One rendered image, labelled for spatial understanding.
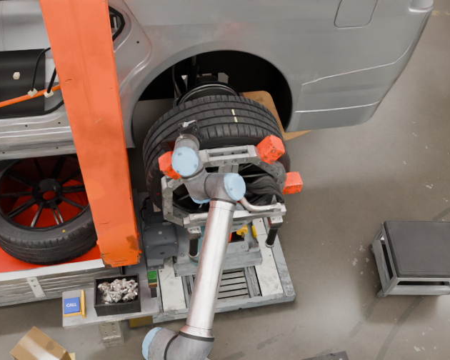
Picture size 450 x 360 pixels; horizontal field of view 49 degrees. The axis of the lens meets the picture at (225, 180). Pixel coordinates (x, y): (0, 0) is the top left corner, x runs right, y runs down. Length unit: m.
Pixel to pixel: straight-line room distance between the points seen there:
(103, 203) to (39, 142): 0.62
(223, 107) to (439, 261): 1.51
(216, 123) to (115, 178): 0.48
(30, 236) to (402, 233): 1.96
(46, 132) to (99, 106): 0.88
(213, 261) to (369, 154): 2.28
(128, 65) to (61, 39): 0.80
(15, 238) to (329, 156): 2.14
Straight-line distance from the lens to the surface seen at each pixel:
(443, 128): 4.16
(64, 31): 1.40
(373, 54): 2.45
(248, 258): 2.86
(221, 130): 2.01
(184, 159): 1.70
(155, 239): 2.60
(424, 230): 3.03
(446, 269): 2.95
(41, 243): 2.57
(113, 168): 1.80
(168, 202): 2.17
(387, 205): 3.49
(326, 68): 2.40
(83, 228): 2.57
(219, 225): 1.65
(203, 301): 1.64
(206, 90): 2.44
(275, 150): 2.02
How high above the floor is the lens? 2.65
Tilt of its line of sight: 53 degrees down
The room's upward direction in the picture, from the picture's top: 7 degrees clockwise
